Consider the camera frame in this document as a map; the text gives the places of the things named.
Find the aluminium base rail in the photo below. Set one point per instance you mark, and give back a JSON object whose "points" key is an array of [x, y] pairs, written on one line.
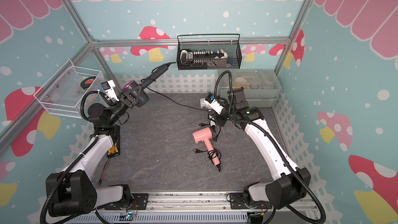
{"points": [[190, 207]]}

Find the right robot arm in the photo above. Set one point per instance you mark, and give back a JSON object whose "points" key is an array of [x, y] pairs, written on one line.
{"points": [[290, 183]]}

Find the pink hair dryer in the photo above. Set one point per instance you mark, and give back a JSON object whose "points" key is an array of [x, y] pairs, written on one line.
{"points": [[205, 135]]}

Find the black wire mesh basket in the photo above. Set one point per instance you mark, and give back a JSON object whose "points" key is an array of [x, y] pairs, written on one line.
{"points": [[229, 43]]}

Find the yellow black pliers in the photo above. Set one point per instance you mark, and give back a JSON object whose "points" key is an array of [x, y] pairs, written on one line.
{"points": [[115, 149]]}

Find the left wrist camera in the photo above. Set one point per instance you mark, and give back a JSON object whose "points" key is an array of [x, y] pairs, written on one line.
{"points": [[108, 93]]}

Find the black white power strip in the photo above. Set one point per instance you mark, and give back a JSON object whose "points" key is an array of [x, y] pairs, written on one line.
{"points": [[196, 59]]}

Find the black hair dryer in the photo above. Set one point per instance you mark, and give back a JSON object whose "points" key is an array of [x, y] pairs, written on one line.
{"points": [[156, 73]]}

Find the white hair dryer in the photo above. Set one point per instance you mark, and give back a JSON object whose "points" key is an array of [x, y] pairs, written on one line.
{"points": [[204, 104]]}

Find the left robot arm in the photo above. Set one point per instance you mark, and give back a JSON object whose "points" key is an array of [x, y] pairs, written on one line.
{"points": [[70, 193]]}

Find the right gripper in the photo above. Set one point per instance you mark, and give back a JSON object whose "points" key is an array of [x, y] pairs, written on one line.
{"points": [[219, 121]]}

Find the black red tape measure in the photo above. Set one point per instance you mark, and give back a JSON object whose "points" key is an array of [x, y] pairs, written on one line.
{"points": [[87, 82]]}

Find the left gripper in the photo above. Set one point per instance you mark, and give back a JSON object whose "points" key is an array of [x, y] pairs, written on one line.
{"points": [[125, 96]]}

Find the white wire mesh basket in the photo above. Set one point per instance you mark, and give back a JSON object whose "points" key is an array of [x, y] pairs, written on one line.
{"points": [[61, 95]]}

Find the green clear storage box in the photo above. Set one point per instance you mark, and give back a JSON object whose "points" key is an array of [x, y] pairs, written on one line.
{"points": [[261, 86]]}

